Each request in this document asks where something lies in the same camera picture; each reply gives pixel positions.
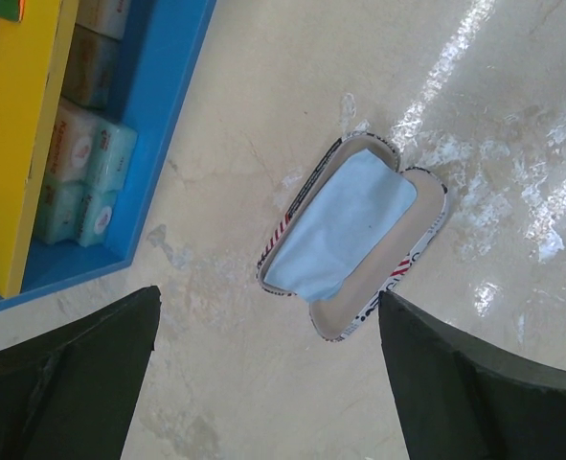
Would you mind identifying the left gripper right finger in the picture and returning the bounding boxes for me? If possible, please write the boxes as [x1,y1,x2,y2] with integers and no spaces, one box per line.
[378,291,566,459]

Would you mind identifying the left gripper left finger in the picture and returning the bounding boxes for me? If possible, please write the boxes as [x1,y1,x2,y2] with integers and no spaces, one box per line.
[0,286,161,459]

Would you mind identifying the patterned sunglasses case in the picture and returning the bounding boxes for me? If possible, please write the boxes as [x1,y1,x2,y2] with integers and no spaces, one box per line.
[256,131,449,342]

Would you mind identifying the light blue cleaning cloth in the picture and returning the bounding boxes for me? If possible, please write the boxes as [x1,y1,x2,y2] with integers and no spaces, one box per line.
[264,149,418,302]

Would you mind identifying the teal tissue packs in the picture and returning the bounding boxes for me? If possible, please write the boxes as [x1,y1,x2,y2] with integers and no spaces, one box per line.
[34,1,137,247]

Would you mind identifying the blue shelf unit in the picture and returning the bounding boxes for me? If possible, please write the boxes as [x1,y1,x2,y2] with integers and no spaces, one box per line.
[0,0,215,311]

